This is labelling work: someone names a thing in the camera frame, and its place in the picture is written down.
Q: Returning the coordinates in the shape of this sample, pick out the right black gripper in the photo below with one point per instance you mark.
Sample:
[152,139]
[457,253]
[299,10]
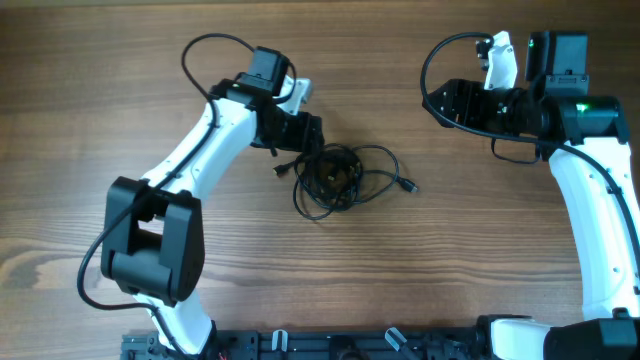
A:
[457,103]

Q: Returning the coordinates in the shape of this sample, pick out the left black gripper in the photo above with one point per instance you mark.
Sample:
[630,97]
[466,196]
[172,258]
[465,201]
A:
[309,130]

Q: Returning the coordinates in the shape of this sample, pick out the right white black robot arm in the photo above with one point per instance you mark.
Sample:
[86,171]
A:
[585,140]

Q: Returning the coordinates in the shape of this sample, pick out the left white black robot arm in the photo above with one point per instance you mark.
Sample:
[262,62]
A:
[153,239]

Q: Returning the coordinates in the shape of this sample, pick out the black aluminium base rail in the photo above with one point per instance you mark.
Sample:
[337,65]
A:
[437,343]

